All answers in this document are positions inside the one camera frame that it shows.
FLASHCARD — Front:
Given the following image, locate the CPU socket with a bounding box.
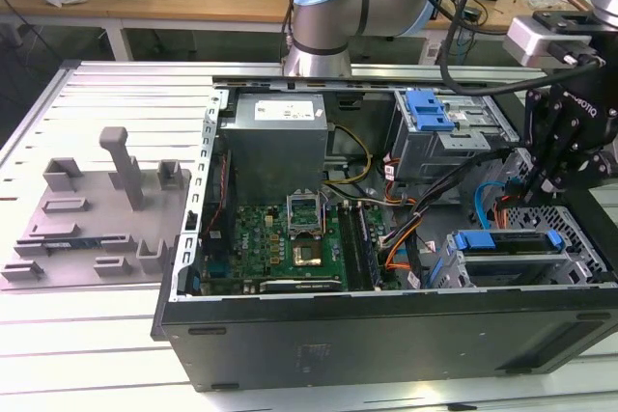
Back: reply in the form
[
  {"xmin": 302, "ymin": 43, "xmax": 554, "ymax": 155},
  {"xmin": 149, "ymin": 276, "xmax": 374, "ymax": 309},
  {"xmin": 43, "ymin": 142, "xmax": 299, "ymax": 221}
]
[{"xmin": 291, "ymin": 236, "xmax": 325, "ymax": 268}]

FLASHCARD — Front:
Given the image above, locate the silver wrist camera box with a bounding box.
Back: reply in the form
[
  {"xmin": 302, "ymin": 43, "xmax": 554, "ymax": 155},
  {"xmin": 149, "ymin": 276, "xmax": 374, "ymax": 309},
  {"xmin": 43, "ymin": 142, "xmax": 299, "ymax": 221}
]
[{"xmin": 501, "ymin": 14, "xmax": 604, "ymax": 69}]

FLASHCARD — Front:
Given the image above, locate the blue data wire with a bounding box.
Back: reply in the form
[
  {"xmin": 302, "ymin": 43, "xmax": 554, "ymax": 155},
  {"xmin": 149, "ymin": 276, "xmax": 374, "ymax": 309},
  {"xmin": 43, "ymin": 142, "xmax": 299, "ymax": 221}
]
[{"xmin": 474, "ymin": 181, "xmax": 509, "ymax": 231}]

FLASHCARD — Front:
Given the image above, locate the RAM stick blue label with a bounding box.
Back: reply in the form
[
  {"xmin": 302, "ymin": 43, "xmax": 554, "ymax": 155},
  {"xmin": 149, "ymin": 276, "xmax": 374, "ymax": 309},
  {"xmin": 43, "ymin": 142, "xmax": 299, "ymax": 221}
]
[{"xmin": 354, "ymin": 203, "xmax": 383, "ymax": 288}]

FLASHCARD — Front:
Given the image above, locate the grey power supply unit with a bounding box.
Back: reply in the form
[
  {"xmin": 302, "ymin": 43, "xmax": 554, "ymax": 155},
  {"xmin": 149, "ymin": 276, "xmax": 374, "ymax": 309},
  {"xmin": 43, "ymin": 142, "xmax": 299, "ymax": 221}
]
[{"xmin": 219, "ymin": 92, "xmax": 330, "ymax": 206}]

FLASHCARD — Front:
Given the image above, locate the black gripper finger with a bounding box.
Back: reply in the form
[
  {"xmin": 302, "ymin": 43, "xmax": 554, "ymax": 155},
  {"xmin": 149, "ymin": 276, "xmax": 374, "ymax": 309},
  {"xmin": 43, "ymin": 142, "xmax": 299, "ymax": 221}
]
[
  {"xmin": 536, "ymin": 98, "xmax": 581, "ymax": 204},
  {"xmin": 522, "ymin": 87, "xmax": 543, "ymax": 204}
]

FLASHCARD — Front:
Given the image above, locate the orange black power wire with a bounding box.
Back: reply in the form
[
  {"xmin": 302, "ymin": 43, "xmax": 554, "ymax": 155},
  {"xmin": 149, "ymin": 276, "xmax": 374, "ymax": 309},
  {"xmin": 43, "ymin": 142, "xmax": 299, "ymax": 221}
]
[{"xmin": 494, "ymin": 179, "xmax": 526, "ymax": 231}]

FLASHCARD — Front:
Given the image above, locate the green motherboard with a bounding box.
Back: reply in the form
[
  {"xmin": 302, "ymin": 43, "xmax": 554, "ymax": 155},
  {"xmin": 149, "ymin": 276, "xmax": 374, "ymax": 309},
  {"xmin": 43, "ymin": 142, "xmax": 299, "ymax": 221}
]
[{"xmin": 200, "ymin": 202, "xmax": 387, "ymax": 295}]

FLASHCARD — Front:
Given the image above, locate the black open PC case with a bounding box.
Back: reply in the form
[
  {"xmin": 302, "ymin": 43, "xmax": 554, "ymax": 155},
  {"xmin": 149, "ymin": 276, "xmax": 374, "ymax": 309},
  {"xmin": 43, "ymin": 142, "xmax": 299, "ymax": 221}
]
[{"xmin": 150, "ymin": 74, "xmax": 618, "ymax": 392}]

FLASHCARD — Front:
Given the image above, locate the black wire bundle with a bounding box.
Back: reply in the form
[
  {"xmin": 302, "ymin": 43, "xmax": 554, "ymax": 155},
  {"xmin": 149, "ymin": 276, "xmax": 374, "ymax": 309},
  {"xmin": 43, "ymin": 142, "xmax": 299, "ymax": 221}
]
[{"xmin": 385, "ymin": 151, "xmax": 513, "ymax": 259}]

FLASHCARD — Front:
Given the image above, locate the dark RAM stick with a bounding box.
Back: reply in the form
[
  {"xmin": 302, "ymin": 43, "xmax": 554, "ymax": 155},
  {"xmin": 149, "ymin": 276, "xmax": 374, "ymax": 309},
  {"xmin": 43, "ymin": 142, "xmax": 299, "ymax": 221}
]
[{"xmin": 42, "ymin": 236, "xmax": 105, "ymax": 252}]

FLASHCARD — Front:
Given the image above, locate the metal drive cage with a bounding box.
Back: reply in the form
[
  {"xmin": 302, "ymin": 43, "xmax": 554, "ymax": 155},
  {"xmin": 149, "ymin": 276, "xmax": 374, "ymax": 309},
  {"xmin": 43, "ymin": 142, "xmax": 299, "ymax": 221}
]
[{"xmin": 391, "ymin": 88, "xmax": 521, "ymax": 187}]

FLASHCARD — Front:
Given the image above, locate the yellow wire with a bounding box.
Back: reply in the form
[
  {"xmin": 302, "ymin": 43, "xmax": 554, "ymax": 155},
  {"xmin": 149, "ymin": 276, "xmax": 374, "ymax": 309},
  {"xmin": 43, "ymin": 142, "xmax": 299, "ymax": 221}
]
[{"xmin": 327, "ymin": 124, "xmax": 374, "ymax": 186}]

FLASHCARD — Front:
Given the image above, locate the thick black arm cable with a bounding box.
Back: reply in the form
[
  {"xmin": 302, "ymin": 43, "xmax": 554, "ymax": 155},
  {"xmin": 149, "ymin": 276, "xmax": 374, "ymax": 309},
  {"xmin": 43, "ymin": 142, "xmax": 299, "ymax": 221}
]
[{"xmin": 436, "ymin": 0, "xmax": 554, "ymax": 95}]

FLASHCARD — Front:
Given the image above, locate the metal socket cover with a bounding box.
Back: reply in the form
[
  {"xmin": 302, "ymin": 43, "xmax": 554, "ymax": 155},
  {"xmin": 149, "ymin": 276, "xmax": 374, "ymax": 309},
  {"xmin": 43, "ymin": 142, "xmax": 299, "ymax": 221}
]
[{"xmin": 287, "ymin": 187, "xmax": 323, "ymax": 239}]

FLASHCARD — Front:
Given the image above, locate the black graphics card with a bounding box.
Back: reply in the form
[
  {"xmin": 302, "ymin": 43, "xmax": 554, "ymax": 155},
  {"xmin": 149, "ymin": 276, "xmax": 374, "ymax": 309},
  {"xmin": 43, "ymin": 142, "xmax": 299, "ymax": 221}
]
[{"xmin": 260, "ymin": 279, "xmax": 342, "ymax": 294}]

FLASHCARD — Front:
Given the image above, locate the black case fan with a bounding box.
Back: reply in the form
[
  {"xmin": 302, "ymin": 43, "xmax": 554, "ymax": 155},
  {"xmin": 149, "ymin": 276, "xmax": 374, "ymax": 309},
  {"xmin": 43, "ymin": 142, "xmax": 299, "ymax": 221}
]
[{"xmin": 202, "ymin": 151, "xmax": 234, "ymax": 244}]

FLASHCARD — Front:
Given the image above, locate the grey parts rack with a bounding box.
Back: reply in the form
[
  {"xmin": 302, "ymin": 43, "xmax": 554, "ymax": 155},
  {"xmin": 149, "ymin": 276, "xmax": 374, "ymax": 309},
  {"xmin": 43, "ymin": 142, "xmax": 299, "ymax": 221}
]
[{"xmin": 0, "ymin": 125, "xmax": 194, "ymax": 293}]

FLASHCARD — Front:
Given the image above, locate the perforated metal disk bay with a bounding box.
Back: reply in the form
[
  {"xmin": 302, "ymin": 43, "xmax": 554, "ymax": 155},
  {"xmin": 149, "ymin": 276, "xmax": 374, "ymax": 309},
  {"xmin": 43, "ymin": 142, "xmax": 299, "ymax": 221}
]
[{"xmin": 424, "ymin": 204, "xmax": 614, "ymax": 288}]

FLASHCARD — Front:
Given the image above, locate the blue plastic drive latch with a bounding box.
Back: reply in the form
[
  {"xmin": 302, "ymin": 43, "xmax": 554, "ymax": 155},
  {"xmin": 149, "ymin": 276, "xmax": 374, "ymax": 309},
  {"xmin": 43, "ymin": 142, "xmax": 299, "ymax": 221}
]
[
  {"xmin": 417, "ymin": 110, "xmax": 456, "ymax": 132},
  {"xmin": 406, "ymin": 89, "xmax": 443, "ymax": 120}
]

